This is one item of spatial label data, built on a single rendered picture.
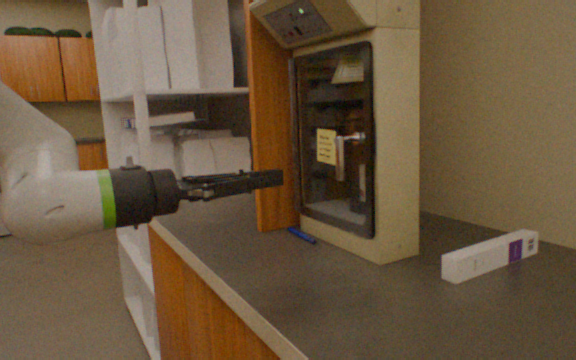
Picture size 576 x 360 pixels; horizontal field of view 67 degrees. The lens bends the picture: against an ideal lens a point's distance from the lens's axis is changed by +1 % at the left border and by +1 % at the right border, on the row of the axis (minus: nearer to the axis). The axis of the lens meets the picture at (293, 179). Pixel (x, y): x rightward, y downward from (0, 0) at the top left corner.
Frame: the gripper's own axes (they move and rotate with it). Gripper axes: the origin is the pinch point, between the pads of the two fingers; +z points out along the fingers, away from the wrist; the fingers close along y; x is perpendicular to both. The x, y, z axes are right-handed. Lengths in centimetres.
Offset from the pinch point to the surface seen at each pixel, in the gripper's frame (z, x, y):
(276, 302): -2.6, 20.2, -8.1
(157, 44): 14, -41, 133
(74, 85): 3, -41, 517
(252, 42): 13.9, -28.6, 32.3
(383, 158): 24.0, -2.0, -5.1
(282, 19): 14.8, -31.7, 17.7
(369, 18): 20.8, -28.4, -4.8
